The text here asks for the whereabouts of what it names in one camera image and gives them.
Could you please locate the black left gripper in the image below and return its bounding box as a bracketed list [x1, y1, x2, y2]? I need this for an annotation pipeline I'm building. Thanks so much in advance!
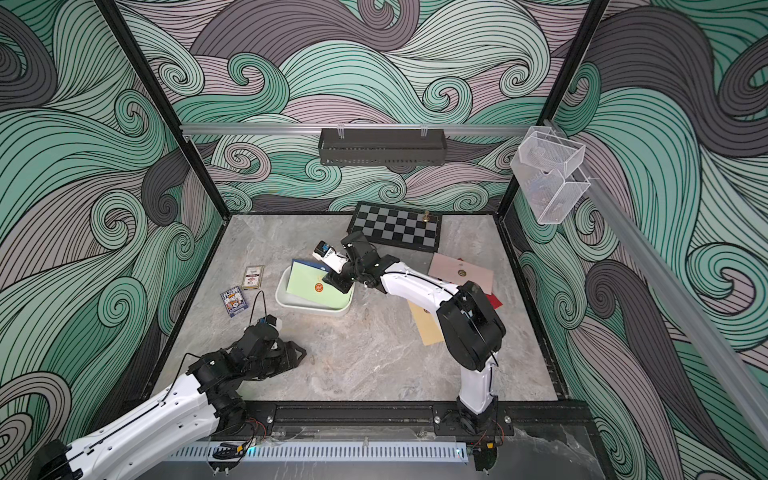
[244, 339, 309, 381]

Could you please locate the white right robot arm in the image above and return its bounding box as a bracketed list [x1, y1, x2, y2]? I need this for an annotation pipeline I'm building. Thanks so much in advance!
[313, 232, 506, 419]

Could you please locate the aluminium back rail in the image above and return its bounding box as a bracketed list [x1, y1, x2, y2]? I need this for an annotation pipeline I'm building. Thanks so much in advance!
[180, 122, 530, 137]

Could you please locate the black wall shelf tray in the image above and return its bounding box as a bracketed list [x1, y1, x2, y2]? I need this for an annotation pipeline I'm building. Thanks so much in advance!
[318, 129, 448, 167]

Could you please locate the pink sealed envelope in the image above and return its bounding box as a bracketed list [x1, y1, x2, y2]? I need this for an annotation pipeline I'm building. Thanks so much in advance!
[428, 253, 494, 295]

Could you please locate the black corner frame post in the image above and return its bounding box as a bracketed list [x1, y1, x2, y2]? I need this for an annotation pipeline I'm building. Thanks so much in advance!
[94, 0, 231, 223]

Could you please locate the blue playing card box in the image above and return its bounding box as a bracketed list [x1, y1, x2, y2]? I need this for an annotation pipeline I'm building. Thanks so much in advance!
[220, 286, 249, 318]

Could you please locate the red envelope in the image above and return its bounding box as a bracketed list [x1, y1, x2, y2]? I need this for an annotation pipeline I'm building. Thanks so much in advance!
[486, 294, 503, 310]

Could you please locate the dark blue envelope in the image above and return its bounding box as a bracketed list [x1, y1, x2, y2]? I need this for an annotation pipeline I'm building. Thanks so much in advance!
[293, 259, 330, 272]

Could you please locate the black right corner post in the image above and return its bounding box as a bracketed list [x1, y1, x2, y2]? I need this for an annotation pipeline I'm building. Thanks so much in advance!
[496, 0, 612, 217]

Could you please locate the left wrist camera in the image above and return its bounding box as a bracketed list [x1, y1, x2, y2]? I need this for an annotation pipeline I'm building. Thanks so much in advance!
[257, 314, 282, 333]

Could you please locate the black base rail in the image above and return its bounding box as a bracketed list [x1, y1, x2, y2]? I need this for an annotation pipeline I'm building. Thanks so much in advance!
[213, 400, 592, 439]

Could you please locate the aluminium right rail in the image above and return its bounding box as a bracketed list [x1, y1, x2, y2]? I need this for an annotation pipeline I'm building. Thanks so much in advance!
[542, 119, 768, 448]

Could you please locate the white plastic storage box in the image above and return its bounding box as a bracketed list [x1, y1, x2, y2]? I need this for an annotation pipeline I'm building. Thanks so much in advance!
[275, 262, 355, 316]

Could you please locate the aluminium rail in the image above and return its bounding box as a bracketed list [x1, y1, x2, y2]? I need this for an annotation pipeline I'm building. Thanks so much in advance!
[180, 122, 530, 137]
[542, 119, 768, 448]

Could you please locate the black folding chess board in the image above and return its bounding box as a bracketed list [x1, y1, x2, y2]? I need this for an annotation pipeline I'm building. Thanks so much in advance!
[347, 202, 442, 253]

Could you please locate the clear acrylic wall bin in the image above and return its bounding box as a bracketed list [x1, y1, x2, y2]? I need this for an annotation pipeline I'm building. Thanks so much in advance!
[511, 126, 591, 225]

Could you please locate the white slotted cable duct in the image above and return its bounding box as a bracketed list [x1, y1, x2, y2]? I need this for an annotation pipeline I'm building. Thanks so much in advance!
[167, 440, 469, 466]

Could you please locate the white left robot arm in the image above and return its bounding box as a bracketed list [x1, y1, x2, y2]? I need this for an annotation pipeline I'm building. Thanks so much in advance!
[28, 323, 307, 479]

